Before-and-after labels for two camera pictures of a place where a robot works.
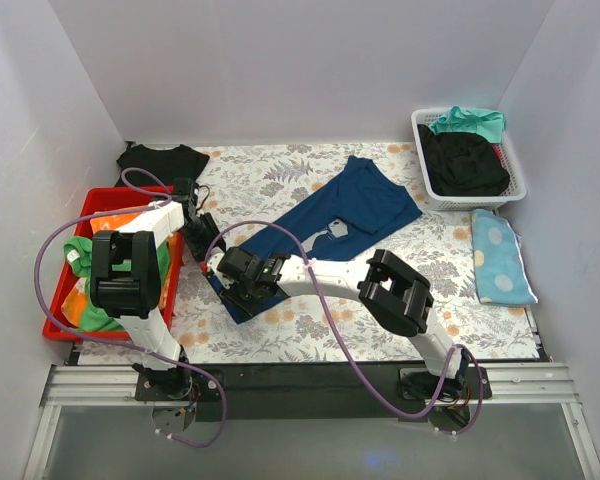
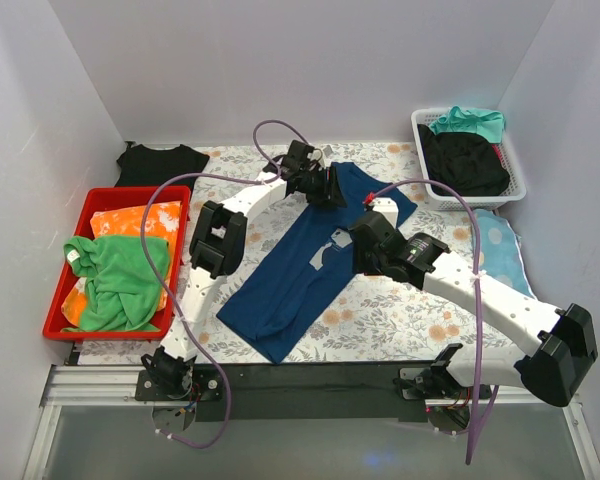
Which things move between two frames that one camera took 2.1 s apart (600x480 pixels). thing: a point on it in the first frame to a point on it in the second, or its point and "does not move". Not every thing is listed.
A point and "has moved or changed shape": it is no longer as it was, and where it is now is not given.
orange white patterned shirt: x=111 y=222 does not move
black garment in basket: x=461 y=164 does not move
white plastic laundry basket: x=516 y=190 does not move
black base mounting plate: x=313 y=392 does not move
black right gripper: x=231 y=293 to x=362 y=240
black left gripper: x=206 y=238 to x=333 y=187
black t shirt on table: x=141 y=165 does not move
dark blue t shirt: x=360 y=201 has moved or changed shape
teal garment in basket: x=488 y=123 does not move
